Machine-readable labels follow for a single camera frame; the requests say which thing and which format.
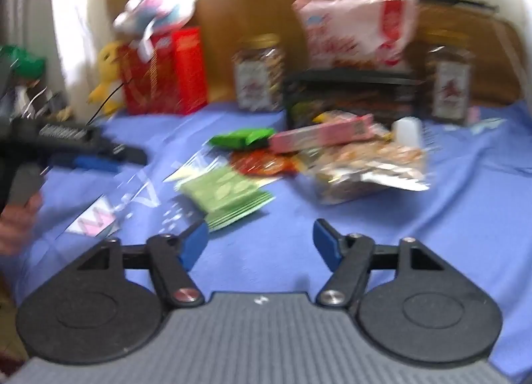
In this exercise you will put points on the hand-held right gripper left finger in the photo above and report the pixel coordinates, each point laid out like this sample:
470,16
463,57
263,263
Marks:
195,244

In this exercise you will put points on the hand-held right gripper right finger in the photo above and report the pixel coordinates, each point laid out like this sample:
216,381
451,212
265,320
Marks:
326,246

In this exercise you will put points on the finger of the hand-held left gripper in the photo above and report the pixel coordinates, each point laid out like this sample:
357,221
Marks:
129,154
97,163

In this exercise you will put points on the pale green snack packet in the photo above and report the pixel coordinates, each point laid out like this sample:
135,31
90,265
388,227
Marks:
224,194

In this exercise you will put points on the clear bag of snacks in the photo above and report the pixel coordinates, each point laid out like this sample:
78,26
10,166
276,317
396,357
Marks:
365,167

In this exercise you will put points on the red snack packet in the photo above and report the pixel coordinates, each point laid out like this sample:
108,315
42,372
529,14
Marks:
257,162

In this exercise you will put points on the long pink snack box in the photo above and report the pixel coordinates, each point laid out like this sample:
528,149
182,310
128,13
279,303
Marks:
316,134

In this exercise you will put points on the dark green snack packet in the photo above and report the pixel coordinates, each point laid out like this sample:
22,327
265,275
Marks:
241,137

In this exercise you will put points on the small white bottle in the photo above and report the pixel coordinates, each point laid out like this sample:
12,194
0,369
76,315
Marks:
407,132

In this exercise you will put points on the black tin box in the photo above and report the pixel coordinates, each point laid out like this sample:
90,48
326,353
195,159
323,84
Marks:
332,93

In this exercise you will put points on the person's left hand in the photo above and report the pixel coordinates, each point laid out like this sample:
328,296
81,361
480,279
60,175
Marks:
16,224

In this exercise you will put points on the yellow plush toy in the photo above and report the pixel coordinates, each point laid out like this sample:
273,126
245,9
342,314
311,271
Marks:
109,72

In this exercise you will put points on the red gift box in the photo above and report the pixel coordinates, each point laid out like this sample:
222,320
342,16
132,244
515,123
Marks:
166,76

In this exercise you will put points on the green bag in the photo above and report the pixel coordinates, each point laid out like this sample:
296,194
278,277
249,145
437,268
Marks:
23,60

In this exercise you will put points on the jar of pale nuts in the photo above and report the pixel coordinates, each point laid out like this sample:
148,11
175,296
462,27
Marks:
257,72

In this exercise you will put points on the pink blue plush toy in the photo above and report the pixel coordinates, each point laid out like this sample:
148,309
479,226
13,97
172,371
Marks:
162,1

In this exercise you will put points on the small pink object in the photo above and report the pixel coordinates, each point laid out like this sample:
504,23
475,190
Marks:
474,117

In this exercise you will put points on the jar of dark nuts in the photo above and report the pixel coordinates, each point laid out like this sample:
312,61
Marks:
449,84

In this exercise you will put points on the pink snack bag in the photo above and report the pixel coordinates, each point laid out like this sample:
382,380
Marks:
353,30

